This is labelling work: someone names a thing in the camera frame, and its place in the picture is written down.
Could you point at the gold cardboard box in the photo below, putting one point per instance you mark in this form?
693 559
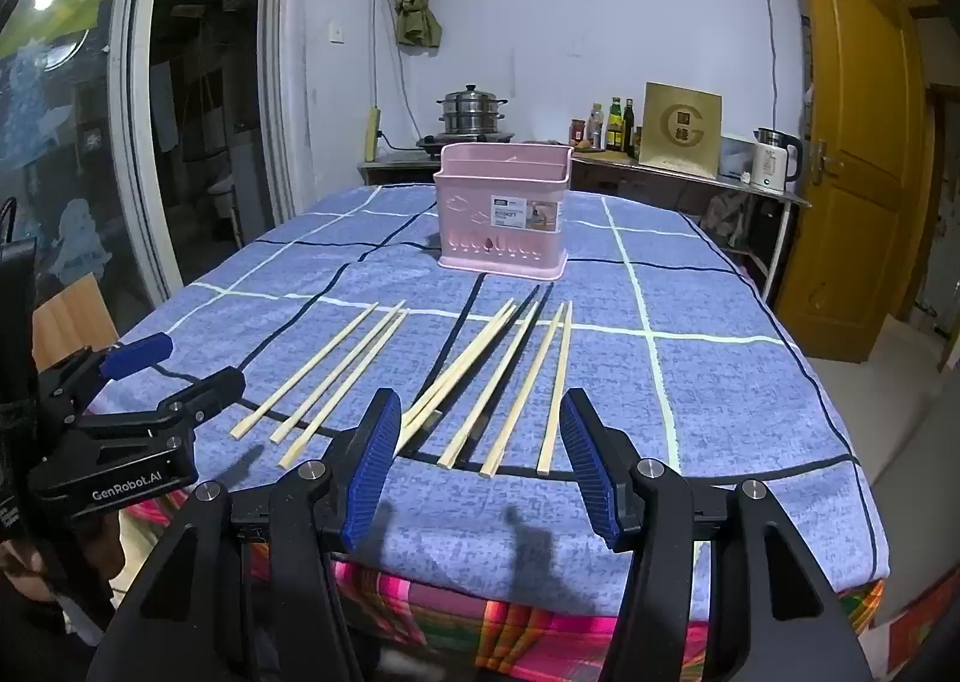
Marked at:
679 127

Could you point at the red cardboard box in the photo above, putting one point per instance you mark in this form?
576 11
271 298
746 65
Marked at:
922 607

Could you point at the yellow wooden door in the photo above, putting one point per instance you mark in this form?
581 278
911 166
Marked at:
847 202

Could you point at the green bottle with yellow cap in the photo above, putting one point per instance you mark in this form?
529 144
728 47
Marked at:
614 131

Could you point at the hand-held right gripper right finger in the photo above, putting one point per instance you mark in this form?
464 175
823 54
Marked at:
589 461

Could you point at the dark glass bottle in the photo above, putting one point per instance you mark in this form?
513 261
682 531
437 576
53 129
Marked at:
629 131

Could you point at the black chopstick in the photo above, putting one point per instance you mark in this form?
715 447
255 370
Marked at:
531 297
517 351

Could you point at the wooden board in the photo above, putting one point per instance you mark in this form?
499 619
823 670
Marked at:
75 322

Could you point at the black induction cooker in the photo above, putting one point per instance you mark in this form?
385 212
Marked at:
450 144

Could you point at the crumpled cloth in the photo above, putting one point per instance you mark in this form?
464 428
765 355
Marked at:
731 217

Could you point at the red sauce jar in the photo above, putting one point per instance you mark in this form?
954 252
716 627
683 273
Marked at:
577 135

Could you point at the wooden chopstick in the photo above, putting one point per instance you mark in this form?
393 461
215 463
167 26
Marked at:
461 359
555 389
337 372
480 352
525 385
487 385
304 371
345 389

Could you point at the pink plastic utensil basket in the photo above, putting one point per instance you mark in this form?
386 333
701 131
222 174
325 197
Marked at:
480 232

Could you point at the white box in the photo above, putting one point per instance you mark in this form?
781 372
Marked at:
735 157

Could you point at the white door frame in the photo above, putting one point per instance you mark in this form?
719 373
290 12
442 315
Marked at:
142 127

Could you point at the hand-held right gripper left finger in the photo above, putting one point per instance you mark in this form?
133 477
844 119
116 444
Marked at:
373 472

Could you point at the long side table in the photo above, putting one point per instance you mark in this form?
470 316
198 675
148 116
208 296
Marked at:
660 178

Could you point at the colourful striped cloth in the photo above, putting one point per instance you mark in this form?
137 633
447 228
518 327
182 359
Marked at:
465 614

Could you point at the cream power strip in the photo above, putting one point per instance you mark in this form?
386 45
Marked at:
370 135

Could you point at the wall calendar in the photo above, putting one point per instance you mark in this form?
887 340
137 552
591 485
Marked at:
806 52

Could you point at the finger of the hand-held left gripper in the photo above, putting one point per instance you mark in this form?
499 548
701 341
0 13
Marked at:
214 389
139 354

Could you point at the white electric kettle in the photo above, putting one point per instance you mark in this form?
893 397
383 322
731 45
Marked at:
772 165

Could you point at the blue checked blanket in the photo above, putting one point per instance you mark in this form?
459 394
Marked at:
675 389

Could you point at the stainless steel steamer pot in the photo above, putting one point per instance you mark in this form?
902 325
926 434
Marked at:
471 112

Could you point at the glass door with decals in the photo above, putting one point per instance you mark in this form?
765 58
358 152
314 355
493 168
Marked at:
67 127

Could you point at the white wall switch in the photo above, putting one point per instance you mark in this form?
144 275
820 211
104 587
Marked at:
337 33

